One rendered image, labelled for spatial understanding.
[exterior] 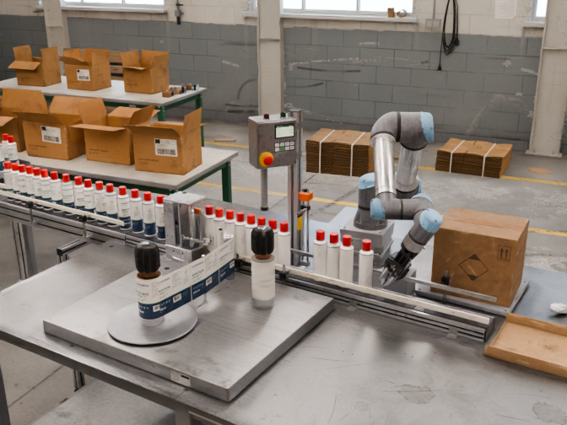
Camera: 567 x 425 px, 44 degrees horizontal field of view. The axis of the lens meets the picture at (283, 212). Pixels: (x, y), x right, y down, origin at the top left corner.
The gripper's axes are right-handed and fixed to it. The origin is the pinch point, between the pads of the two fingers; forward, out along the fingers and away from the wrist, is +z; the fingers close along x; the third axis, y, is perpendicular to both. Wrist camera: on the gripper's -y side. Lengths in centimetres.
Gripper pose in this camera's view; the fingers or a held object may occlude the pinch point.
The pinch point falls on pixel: (385, 282)
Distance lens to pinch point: 265.8
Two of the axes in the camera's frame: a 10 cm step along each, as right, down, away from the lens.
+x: 7.4, 6.2, -2.5
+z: -4.2, 7.2, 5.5
